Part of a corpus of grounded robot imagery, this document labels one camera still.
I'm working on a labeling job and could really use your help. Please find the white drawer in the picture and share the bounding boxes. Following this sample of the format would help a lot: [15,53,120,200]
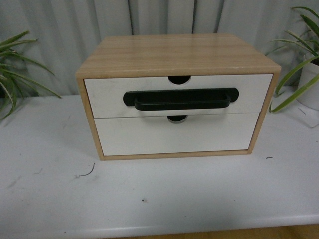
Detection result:
[84,74,272,118]
[95,113,259,156]

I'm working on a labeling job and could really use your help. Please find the green spider plant right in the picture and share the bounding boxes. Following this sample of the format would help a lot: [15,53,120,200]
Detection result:
[267,6,319,113]

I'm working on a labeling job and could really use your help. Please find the wooden drawer cabinet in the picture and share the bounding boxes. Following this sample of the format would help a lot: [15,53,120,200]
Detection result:
[76,33,281,160]

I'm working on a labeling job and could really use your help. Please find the black drawer handle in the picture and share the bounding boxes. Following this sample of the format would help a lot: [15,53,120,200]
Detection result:
[123,88,239,111]

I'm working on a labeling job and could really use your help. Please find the white plant pot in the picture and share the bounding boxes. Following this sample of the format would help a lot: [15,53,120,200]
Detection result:
[296,54,319,112]

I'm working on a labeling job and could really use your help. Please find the grey curtain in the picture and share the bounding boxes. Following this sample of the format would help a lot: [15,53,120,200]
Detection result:
[0,0,319,95]

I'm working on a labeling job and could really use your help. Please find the green plant on left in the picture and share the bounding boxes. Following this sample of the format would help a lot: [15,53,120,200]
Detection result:
[0,30,62,120]

